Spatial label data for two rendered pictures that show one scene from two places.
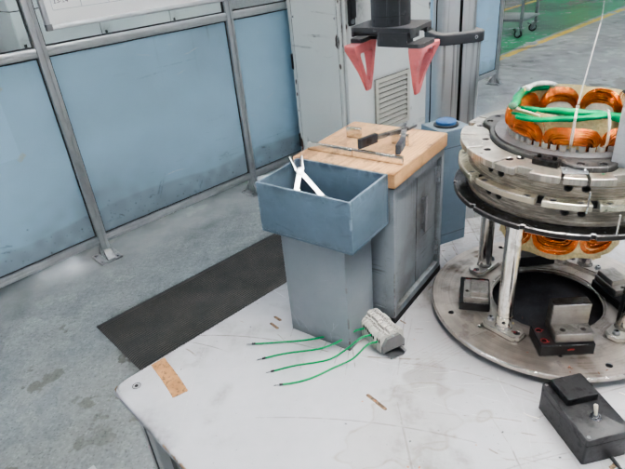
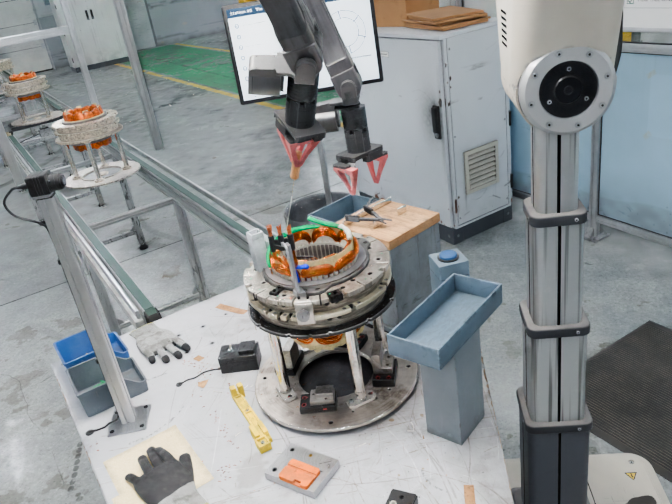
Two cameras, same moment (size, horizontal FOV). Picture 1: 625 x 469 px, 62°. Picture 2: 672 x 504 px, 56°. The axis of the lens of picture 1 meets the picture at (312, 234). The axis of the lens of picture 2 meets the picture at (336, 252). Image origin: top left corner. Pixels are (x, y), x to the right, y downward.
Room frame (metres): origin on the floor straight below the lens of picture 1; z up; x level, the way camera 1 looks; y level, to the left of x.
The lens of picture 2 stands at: (1.05, -1.59, 1.72)
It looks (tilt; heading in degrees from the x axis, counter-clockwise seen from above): 26 degrees down; 103
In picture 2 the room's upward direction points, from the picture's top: 9 degrees counter-clockwise
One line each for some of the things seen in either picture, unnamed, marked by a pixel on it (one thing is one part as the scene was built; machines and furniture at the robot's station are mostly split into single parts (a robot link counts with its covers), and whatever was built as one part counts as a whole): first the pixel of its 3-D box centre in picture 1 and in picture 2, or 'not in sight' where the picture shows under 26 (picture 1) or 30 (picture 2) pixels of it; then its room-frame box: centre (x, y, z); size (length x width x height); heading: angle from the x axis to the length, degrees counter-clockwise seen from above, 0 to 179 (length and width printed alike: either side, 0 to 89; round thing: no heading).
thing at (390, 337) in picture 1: (379, 329); not in sight; (0.68, -0.10, 0.80); 0.10 x 0.05 x 0.04; 25
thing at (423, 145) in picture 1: (371, 151); (385, 222); (0.84, -0.12, 1.05); 0.20 x 0.19 x 0.02; 142
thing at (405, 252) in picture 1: (374, 223); (391, 271); (0.84, -0.12, 0.91); 0.19 x 0.19 x 0.26; 52
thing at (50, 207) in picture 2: not in sight; (91, 318); (0.25, -0.54, 1.07); 0.03 x 0.03 x 0.57; 16
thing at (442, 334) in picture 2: not in sight; (451, 368); (1.00, -0.55, 0.92); 0.25 x 0.11 x 0.28; 61
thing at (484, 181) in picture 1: (506, 189); not in sight; (0.65, -0.27, 1.06); 0.09 x 0.04 x 0.01; 44
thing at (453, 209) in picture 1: (443, 182); (451, 304); (1.00, -0.29, 0.91); 0.07 x 0.07 x 0.25; 21
